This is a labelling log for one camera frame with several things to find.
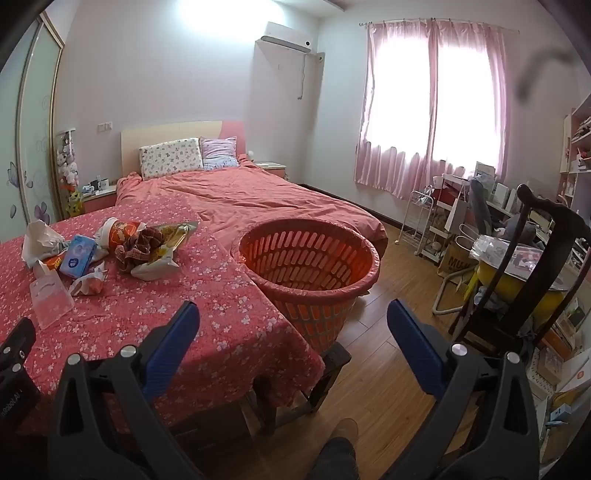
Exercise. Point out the orange plastic laundry basket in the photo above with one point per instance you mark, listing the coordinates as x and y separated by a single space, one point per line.
318 318

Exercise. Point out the dark wooden stool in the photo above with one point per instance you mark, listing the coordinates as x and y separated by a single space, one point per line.
328 369

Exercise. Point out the yellow basin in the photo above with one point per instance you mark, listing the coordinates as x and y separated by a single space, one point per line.
508 286

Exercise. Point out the grey office chair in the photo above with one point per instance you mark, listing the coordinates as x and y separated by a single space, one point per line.
480 203

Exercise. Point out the pink nightstand with book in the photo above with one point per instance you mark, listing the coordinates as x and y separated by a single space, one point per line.
272 168

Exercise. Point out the dark wooden chair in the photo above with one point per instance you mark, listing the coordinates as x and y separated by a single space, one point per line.
531 203

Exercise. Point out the pink curtain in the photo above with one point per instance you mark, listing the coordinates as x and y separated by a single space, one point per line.
480 101
397 110

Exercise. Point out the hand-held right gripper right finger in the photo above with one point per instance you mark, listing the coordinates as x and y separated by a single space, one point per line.
415 346

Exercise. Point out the brown plaid cloth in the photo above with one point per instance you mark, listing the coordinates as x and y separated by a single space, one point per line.
143 244

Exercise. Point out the person's leg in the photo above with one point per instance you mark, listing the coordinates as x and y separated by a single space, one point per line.
337 457

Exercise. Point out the white crumpled plastic bag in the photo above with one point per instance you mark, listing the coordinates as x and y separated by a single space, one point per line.
39 240

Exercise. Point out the wardrobe with butterfly door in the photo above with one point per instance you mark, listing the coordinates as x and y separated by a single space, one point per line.
37 138

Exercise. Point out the white paper bag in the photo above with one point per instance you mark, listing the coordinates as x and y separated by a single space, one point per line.
456 212

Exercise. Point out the yellow clear plastic wrapper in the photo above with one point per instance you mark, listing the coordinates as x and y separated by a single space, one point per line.
178 235

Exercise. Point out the white air conditioner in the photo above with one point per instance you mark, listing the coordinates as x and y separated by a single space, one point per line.
284 37

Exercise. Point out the hanging plush toys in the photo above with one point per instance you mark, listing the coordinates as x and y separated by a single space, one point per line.
69 170

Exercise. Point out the pink nightstand with mugs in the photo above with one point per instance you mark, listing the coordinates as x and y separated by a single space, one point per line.
99 198

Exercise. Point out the blue tissue packet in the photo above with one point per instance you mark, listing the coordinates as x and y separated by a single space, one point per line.
76 256

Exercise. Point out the pink and white bookshelf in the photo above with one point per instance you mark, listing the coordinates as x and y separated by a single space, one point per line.
577 152

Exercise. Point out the orange snack wrapper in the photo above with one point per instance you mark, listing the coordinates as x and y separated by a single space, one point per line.
48 263

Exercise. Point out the pink pillow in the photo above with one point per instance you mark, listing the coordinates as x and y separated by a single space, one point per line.
219 152

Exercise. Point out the bed with red cover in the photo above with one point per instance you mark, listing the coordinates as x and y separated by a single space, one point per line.
277 194

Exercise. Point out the red and white paper cup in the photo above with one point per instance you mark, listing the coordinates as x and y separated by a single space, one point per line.
121 233

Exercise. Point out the white rolling cart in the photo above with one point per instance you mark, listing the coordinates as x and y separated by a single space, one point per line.
415 221

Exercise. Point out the beige bed headboard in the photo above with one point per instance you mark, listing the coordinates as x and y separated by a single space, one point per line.
171 131

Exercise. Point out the white floral pillow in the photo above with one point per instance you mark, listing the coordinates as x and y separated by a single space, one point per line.
171 159

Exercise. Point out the brown paper bag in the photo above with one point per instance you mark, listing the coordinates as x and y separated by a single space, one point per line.
455 261

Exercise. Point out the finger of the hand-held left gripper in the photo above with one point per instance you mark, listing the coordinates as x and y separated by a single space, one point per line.
18 344

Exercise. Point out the clear plastic package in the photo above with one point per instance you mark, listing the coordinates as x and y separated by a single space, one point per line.
51 300

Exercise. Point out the red floral tablecloth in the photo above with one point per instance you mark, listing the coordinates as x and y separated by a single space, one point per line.
184 286

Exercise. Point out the curtain rod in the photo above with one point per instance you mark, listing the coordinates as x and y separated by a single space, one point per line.
415 21

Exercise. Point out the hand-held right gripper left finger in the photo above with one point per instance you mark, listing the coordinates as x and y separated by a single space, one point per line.
173 339

